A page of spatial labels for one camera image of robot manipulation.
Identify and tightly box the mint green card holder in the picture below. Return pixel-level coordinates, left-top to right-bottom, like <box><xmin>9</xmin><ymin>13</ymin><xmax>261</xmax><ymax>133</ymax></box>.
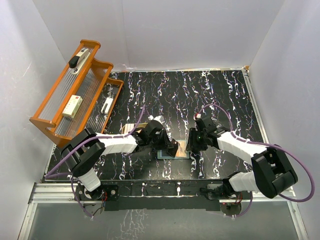
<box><xmin>157</xmin><ymin>140</ymin><xmax>190</xmax><ymax>160</ymax></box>

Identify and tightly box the tan oval wooden tray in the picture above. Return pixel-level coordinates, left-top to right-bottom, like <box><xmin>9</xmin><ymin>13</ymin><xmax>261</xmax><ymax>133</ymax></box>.
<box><xmin>130</xmin><ymin>122</ymin><xmax>147</xmax><ymax>132</ymax></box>

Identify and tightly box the orange wooden shelf rack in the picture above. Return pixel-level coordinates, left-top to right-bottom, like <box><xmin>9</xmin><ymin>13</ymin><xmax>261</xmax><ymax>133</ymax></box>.
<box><xmin>29</xmin><ymin>39</ymin><xmax>124</xmax><ymax>148</ymax></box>

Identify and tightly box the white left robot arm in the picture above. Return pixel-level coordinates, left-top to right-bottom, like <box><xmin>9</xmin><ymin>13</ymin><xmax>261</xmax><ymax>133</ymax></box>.
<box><xmin>61</xmin><ymin>119</ymin><xmax>179</xmax><ymax>200</ymax></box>

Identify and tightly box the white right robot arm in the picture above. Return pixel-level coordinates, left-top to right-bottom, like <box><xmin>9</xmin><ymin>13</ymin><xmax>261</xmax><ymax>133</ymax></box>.
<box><xmin>186</xmin><ymin>114</ymin><xmax>298</xmax><ymax>199</ymax></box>

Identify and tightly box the white card stack in tray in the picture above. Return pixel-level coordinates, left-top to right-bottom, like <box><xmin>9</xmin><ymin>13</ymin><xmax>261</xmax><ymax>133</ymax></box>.
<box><xmin>121</xmin><ymin>123</ymin><xmax>135</xmax><ymax>134</ymax></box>

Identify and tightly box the white small clip object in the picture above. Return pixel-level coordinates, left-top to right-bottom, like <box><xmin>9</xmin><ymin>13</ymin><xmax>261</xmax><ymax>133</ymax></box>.
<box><xmin>100</xmin><ymin>97</ymin><xmax>114</xmax><ymax>115</ymax></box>

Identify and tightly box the white small cardboard box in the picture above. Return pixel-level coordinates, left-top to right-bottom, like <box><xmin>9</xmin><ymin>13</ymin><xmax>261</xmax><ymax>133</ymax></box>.
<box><xmin>62</xmin><ymin>95</ymin><xmax>83</xmax><ymax>119</ymax></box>

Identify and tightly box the black and white stapler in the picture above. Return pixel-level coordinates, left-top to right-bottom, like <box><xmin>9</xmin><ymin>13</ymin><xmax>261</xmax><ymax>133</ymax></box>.
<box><xmin>68</xmin><ymin>47</ymin><xmax>91</xmax><ymax>75</ymax></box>

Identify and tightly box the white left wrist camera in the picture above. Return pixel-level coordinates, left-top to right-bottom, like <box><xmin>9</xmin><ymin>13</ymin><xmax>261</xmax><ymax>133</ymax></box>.
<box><xmin>148</xmin><ymin>115</ymin><xmax>164</xmax><ymax>124</ymax></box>

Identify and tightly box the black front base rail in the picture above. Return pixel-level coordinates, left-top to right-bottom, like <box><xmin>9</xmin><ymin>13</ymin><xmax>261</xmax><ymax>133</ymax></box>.
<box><xmin>74</xmin><ymin>179</ymin><xmax>253</xmax><ymax>212</ymax></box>

